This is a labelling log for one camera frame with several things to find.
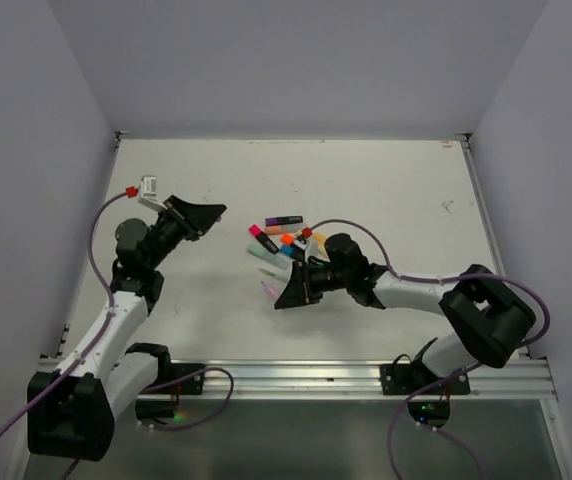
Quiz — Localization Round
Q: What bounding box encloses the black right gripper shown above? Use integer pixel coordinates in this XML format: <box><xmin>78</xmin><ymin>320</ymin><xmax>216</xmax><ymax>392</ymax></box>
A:
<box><xmin>275</xmin><ymin>256</ymin><xmax>352</xmax><ymax>306</ymax></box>

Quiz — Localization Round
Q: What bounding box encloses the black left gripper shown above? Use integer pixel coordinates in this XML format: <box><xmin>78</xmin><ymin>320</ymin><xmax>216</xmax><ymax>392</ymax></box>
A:
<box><xmin>145</xmin><ymin>194</ymin><xmax>225</xmax><ymax>269</ymax></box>

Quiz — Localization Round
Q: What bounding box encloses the pastel peach highlighter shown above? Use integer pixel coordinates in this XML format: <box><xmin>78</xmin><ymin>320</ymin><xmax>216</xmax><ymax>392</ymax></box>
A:
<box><xmin>312</xmin><ymin>232</ymin><xmax>326</xmax><ymax>251</ymax></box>

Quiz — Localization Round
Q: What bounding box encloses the green cap black highlighter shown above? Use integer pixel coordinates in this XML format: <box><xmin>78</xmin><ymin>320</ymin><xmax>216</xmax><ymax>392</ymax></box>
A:
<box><xmin>307</xmin><ymin>256</ymin><xmax>329</xmax><ymax>267</ymax></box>

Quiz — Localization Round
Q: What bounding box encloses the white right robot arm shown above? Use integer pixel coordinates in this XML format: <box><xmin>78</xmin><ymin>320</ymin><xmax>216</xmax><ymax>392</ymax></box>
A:
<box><xmin>274</xmin><ymin>233</ymin><xmax>536</xmax><ymax>395</ymax></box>

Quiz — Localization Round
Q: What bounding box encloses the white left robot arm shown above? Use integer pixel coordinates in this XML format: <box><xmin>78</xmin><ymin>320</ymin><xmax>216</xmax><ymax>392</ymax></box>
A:
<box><xmin>27</xmin><ymin>196</ymin><xmax>227</xmax><ymax>461</ymax></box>

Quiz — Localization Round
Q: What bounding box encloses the thin grey pen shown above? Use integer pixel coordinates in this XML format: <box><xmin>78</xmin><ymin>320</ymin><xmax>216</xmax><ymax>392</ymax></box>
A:
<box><xmin>257</xmin><ymin>268</ymin><xmax>282</xmax><ymax>280</ymax></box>

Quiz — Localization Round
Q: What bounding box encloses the pastel green highlighter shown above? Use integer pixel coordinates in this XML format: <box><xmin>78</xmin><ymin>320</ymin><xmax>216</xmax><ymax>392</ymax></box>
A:
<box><xmin>246</xmin><ymin>243</ymin><xmax>291</xmax><ymax>270</ymax></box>

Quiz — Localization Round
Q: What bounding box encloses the blue cap black highlighter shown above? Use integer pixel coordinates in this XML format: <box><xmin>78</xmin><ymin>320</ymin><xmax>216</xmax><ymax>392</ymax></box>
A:
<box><xmin>280</xmin><ymin>244</ymin><xmax>294</xmax><ymax>257</ymax></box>

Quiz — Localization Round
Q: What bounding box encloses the pink cap black highlighter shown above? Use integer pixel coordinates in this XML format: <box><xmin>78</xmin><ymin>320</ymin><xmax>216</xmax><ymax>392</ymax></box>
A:
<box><xmin>248</xmin><ymin>224</ymin><xmax>279</xmax><ymax>254</ymax></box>

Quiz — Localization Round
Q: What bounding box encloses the orange cap black highlighter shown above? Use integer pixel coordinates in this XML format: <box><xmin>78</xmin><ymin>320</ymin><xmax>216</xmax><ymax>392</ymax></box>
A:
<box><xmin>280</xmin><ymin>234</ymin><xmax>294</xmax><ymax>246</ymax></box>

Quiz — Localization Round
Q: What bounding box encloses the purple cap black highlighter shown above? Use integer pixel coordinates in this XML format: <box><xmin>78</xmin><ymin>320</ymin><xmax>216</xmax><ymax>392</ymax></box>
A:
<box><xmin>264</xmin><ymin>216</ymin><xmax>303</xmax><ymax>227</ymax></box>

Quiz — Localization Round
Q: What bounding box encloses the pastel orange highlighter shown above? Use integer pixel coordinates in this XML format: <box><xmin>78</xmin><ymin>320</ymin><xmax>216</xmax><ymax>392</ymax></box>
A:
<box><xmin>264</xmin><ymin>224</ymin><xmax>305</xmax><ymax>236</ymax></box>

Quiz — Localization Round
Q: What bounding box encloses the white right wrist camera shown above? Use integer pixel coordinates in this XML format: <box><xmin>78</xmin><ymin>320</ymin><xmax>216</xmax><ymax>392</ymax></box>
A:
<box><xmin>291</xmin><ymin>234</ymin><xmax>318</xmax><ymax>261</ymax></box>

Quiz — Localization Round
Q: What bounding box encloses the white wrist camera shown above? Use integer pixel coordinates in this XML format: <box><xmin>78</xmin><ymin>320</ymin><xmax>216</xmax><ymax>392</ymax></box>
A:
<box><xmin>137</xmin><ymin>175</ymin><xmax>164</xmax><ymax>212</ymax></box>
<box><xmin>291</xmin><ymin>234</ymin><xmax>318</xmax><ymax>261</ymax></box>

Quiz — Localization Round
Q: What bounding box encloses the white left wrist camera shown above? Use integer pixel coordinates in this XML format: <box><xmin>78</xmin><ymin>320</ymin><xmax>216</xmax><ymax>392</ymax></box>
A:
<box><xmin>137</xmin><ymin>175</ymin><xmax>164</xmax><ymax>212</ymax></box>

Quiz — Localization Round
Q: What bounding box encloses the aluminium front rail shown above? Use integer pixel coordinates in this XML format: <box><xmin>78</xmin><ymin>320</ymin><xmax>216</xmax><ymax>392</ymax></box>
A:
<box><xmin>25</xmin><ymin>355</ymin><xmax>560</xmax><ymax>401</ymax></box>

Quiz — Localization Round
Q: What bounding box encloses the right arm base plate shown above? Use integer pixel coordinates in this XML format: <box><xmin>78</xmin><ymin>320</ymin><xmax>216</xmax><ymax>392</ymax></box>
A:
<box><xmin>379</xmin><ymin>354</ymin><xmax>471</xmax><ymax>429</ymax></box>

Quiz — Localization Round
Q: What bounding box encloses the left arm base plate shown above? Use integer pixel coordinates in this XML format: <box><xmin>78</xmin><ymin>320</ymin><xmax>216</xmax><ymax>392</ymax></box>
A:
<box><xmin>135</xmin><ymin>360</ymin><xmax>206</xmax><ymax>424</ymax></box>

